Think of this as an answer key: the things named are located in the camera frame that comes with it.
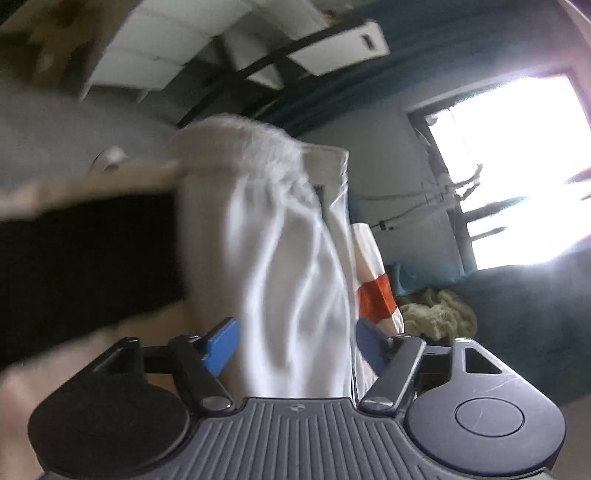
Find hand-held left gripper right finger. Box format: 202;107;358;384
355;318;509;415

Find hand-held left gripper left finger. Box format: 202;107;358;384
89;316;242;412

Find white sweatpants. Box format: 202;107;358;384
172;114;360;400

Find yellow-green fuzzy blanket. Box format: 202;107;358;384
396;286;478;346

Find garment steamer stand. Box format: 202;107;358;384
360;115;485;234

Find orange black striped blanket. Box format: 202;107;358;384
0;159;402;480

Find window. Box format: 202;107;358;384
406;69;591;273

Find white black chair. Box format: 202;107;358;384
178;19;389;130

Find white dressing table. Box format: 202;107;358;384
78;0;296;104

